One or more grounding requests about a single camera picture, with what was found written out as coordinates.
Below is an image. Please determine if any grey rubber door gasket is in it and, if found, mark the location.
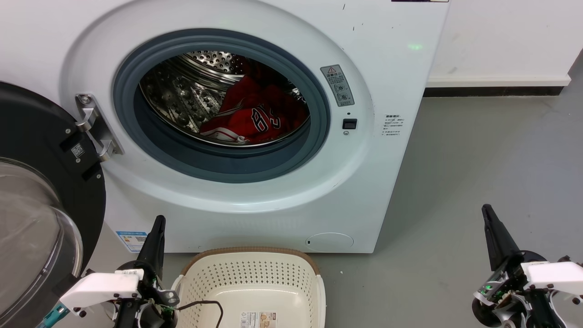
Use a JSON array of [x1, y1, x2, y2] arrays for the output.
[[113, 28, 331, 184]]

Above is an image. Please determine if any printed paper product label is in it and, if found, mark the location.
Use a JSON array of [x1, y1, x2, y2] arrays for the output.
[[240, 311, 277, 328]]

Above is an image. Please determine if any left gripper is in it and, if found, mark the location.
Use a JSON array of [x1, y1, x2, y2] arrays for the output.
[[113, 215, 179, 328]]

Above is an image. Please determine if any silver door hinge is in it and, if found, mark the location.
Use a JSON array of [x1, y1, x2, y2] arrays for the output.
[[75, 93, 124, 162]]

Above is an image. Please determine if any stainless steel washing machine drum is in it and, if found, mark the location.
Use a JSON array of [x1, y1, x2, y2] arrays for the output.
[[139, 50, 311, 147]]

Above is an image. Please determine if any grey warning label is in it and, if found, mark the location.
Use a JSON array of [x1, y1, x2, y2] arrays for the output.
[[320, 64, 355, 108]]

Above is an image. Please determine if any thin black cable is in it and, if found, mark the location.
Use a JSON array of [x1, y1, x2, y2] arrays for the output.
[[177, 300, 224, 328]]

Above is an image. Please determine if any cream perforated laundry basket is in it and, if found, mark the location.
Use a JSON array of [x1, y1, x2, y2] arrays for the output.
[[171, 247, 327, 328]]

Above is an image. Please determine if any red basketball jersey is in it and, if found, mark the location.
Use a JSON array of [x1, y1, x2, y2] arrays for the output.
[[199, 59, 310, 145]]

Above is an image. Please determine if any white wall baseboard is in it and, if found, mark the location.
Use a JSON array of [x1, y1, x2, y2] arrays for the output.
[[426, 74, 572, 88]]

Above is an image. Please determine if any blue energy label sticker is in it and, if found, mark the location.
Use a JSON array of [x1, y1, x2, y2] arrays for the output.
[[115, 231, 148, 253]]

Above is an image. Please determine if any black washing machine door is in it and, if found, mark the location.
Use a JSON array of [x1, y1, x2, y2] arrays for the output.
[[0, 81, 107, 328]]

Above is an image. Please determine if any white front-load washing machine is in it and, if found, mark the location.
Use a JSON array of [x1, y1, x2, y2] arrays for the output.
[[0, 0, 451, 254]]

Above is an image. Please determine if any round white filter cover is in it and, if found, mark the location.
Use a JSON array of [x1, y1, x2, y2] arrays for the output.
[[305, 232, 354, 252]]

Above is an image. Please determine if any teal cable plug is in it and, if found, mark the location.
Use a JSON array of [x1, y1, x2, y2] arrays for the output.
[[36, 304, 70, 328]]

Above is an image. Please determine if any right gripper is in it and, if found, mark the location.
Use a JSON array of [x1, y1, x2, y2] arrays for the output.
[[471, 205, 566, 328]]

